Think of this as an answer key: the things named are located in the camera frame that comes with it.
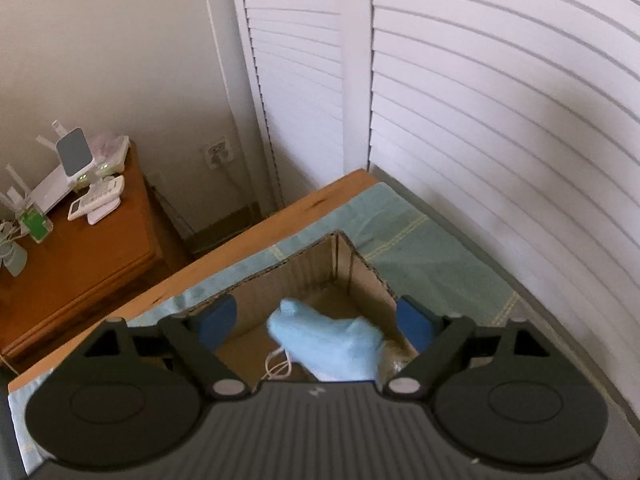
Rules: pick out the white router with antennas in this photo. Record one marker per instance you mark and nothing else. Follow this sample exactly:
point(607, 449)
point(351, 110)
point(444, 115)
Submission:
point(50, 186)

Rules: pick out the wooden bedside cabinet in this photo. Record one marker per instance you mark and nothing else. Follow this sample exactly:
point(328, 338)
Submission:
point(100, 250)

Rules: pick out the clear plastic wrapper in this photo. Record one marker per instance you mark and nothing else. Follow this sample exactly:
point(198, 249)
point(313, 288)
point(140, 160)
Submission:
point(397, 360)

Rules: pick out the small white desk fan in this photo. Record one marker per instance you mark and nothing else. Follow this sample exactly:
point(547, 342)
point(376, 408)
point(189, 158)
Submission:
point(12, 260)

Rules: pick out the grey tablet on stand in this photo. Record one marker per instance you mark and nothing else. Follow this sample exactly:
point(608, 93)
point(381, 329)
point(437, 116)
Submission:
point(76, 152)

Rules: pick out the white modem box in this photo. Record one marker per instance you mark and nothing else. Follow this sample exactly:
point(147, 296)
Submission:
point(110, 157)

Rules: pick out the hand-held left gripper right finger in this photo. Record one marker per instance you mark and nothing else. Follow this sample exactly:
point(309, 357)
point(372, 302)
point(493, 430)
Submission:
point(414, 322)

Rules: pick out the small green device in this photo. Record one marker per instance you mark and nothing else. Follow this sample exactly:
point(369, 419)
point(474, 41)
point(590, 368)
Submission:
point(34, 225)

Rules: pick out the white wall socket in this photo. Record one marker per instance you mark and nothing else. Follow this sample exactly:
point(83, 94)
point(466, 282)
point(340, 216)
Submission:
point(217, 150)

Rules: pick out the cardboard box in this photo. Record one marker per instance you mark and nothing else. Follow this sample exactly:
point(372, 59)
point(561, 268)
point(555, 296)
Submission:
point(300, 270)

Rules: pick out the white louvred door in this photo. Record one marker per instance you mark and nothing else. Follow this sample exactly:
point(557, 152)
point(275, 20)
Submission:
point(300, 60)
point(500, 85)

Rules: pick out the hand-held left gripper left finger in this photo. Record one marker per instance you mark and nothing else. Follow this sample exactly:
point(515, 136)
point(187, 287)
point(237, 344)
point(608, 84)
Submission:
point(218, 317)

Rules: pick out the white landline phone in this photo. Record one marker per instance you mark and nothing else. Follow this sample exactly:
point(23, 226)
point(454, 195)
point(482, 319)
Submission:
point(97, 200)

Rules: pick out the teal bed blanket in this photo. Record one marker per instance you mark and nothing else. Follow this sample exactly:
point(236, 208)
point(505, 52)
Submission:
point(425, 250)

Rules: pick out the blue face mask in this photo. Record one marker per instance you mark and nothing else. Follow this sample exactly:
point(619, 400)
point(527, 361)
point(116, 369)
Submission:
point(325, 340)

